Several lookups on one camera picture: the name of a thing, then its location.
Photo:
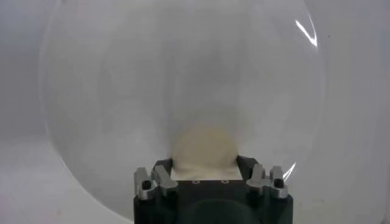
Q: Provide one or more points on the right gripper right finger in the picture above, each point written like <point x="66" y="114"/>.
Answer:
<point x="259" y="179"/>

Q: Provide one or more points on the white steamed baozi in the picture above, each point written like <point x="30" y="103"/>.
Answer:
<point x="205" y="149"/>

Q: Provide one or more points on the white round plate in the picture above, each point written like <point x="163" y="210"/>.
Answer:
<point x="122" y="76"/>

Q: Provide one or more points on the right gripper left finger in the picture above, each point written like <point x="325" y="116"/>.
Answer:
<point x="161" y="179"/>

